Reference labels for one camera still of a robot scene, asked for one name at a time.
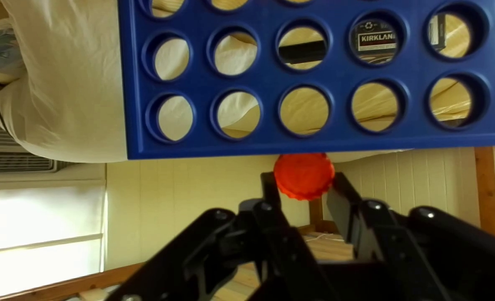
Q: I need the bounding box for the small dark printed box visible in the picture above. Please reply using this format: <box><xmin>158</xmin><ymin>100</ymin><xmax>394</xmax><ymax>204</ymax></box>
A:
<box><xmin>350</xmin><ymin>15</ymin><xmax>402</xmax><ymax>64</ymax></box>

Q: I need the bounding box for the wooden bunk bed frame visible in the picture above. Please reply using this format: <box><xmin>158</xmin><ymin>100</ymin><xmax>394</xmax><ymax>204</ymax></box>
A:
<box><xmin>0</xmin><ymin>146</ymin><xmax>495</xmax><ymax>301</ymax></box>

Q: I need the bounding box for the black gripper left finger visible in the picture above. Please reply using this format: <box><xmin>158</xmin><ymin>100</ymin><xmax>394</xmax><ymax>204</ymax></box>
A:
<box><xmin>104</xmin><ymin>171</ymin><xmax>338</xmax><ymax>301</ymax></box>

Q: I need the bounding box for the window with white shade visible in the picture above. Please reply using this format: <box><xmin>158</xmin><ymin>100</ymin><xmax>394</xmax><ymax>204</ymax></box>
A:
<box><xmin>0</xmin><ymin>177</ymin><xmax>109</xmax><ymax>299</ymax></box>

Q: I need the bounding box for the orange game chip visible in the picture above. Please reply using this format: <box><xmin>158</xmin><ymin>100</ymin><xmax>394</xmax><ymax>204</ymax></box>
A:
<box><xmin>273</xmin><ymin>152</ymin><xmax>338</xmax><ymax>202</ymax></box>

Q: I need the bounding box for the large white pillow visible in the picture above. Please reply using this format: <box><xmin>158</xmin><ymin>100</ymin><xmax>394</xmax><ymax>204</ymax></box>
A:
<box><xmin>0</xmin><ymin>0</ymin><xmax>129</xmax><ymax>164</ymax></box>

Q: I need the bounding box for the window air conditioner unit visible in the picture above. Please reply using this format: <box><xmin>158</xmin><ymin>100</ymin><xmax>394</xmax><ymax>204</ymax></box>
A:
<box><xmin>0</xmin><ymin>107</ymin><xmax>61</xmax><ymax>174</ymax></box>

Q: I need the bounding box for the blue connect four grid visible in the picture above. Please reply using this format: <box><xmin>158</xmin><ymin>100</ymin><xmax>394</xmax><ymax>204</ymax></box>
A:
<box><xmin>118</xmin><ymin>0</ymin><xmax>495</xmax><ymax>162</ymax></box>

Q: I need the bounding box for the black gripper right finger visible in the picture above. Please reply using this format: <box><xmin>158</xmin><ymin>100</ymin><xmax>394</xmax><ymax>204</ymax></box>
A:
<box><xmin>325</xmin><ymin>171</ymin><xmax>495</xmax><ymax>301</ymax></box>

